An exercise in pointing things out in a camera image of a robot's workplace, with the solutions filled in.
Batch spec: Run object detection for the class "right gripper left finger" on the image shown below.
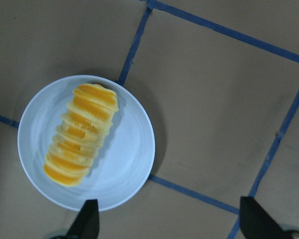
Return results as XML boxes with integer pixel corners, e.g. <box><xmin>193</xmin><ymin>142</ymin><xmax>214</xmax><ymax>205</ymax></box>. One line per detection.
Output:
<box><xmin>65</xmin><ymin>199</ymin><xmax>100</xmax><ymax>239</ymax></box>

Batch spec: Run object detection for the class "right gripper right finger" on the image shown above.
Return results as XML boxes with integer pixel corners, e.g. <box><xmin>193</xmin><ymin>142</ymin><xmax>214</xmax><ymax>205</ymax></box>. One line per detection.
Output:
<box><xmin>239</xmin><ymin>197</ymin><xmax>292</xmax><ymax>239</ymax></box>

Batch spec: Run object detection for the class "blue plate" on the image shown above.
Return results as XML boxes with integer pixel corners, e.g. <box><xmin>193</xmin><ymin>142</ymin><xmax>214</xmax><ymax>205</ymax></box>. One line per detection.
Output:
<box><xmin>17</xmin><ymin>75</ymin><xmax>155</xmax><ymax>211</ymax></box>

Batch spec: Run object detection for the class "spiral bread roll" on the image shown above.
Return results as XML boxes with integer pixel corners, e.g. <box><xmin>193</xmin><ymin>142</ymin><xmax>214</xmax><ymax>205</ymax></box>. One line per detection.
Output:
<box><xmin>43</xmin><ymin>83</ymin><xmax>119</xmax><ymax>187</ymax></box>

